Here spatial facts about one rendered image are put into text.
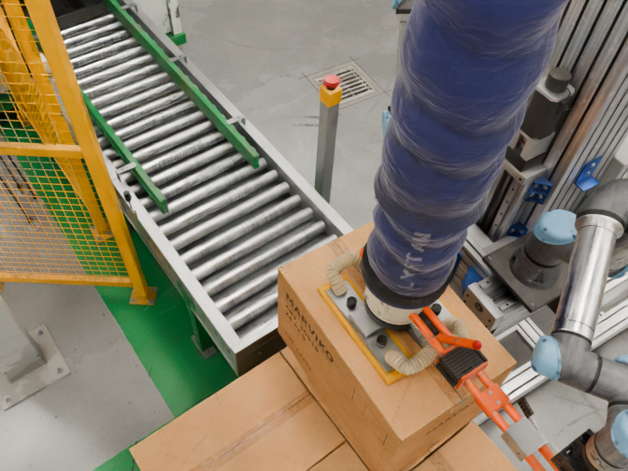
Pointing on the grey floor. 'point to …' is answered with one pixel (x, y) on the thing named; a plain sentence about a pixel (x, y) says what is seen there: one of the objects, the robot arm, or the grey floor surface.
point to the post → (326, 139)
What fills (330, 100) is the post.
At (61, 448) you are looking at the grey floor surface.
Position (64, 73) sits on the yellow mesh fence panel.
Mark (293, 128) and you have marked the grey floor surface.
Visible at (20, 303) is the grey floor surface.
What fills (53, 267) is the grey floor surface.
